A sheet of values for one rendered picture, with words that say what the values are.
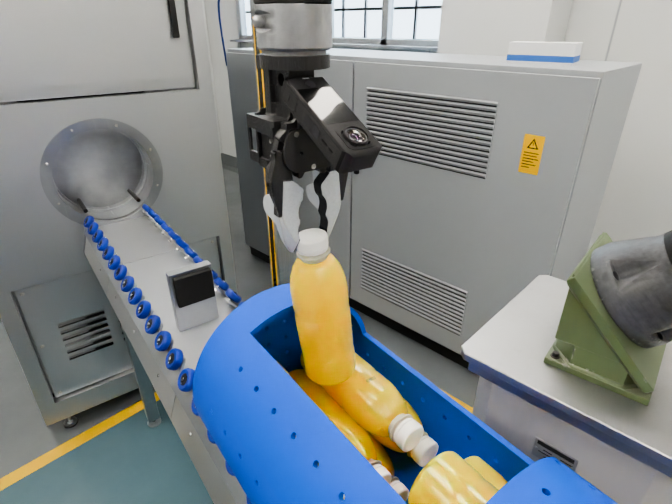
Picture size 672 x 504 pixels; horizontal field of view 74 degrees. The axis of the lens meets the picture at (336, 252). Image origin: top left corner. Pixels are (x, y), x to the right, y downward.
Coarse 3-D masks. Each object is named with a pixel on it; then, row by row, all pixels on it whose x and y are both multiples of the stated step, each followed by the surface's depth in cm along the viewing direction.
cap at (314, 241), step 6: (312, 228) 54; (300, 234) 53; (306, 234) 53; (312, 234) 52; (318, 234) 52; (324, 234) 52; (300, 240) 51; (306, 240) 51; (312, 240) 51; (318, 240) 51; (324, 240) 51; (300, 246) 51; (306, 246) 51; (312, 246) 51; (318, 246) 51; (324, 246) 52; (300, 252) 52; (306, 252) 51; (312, 252) 51; (318, 252) 51
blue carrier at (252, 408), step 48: (288, 288) 66; (240, 336) 59; (288, 336) 71; (240, 384) 55; (288, 384) 51; (432, 384) 64; (240, 432) 53; (288, 432) 48; (336, 432) 45; (432, 432) 65; (480, 432) 58; (240, 480) 54; (288, 480) 46; (336, 480) 42; (384, 480) 40; (528, 480) 38; (576, 480) 40
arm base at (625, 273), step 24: (624, 240) 61; (648, 240) 58; (600, 264) 59; (624, 264) 57; (648, 264) 56; (600, 288) 58; (624, 288) 56; (648, 288) 55; (624, 312) 56; (648, 312) 55; (648, 336) 56
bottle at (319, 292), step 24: (312, 264) 52; (336, 264) 53; (312, 288) 52; (336, 288) 53; (312, 312) 53; (336, 312) 54; (312, 336) 56; (336, 336) 56; (312, 360) 58; (336, 360) 58
